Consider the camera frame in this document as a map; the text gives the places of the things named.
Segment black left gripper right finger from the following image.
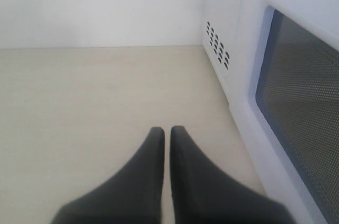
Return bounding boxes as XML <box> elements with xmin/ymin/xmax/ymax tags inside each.
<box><xmin>169</xmin><ymin>126</ymin><xmax>295</xmax><ymax>223</ymax></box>

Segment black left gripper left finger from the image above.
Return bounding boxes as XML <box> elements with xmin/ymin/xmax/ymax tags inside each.
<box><xmin>52</xmin><ymin>127</ymin><xmax>165</xmax><ymax>223</ymax></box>

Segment white microwave door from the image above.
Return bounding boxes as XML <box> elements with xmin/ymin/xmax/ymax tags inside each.
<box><xmin>230</xmin><ymin>0</ymin><xmax>338</xmax><ymax>223</ymax></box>

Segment white microwave oven body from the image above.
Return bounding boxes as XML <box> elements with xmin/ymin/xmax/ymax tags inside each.
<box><xmin>202</xmin><ymin>0</ymin><xmax>243</xmax><ymax>103</ymax></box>

